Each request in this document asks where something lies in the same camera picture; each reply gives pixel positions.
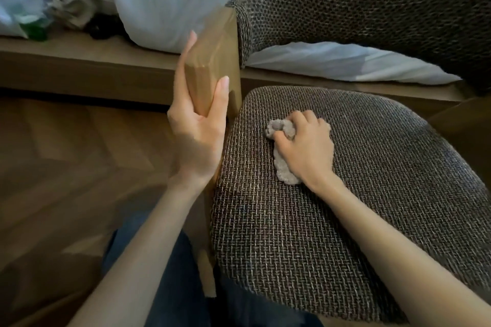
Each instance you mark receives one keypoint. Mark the person's left hand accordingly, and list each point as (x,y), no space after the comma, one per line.
(191,146)

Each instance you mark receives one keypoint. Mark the person's right hand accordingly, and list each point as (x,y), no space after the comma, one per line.
(310,150)

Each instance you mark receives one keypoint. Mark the person's left thumb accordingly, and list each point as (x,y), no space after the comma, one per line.
(219,100)

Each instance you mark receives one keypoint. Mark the person's right thumb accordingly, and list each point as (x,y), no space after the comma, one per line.
(284,140)

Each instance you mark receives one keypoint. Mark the grey fluffy cloth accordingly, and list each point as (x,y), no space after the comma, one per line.
(284,171)

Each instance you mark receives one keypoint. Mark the grey woven wooden armchair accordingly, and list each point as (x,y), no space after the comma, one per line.
(345,231)

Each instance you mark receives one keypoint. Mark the person's right forearm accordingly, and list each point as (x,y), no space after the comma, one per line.
(402,257)

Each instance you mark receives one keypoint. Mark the person's left forearm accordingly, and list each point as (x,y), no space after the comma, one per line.
(145,254)

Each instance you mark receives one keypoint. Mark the white bed sheet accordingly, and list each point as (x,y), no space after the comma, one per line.
(337,60)

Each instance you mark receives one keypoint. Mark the black object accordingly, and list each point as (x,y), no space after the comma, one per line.
(105,26)

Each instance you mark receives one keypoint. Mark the beige crumpled paper bag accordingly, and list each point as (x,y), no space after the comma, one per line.
(78,10)

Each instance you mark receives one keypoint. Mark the blue jeans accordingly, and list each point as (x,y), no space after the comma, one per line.
(180,284)

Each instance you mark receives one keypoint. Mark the green bottle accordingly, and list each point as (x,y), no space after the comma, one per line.
(35,28)

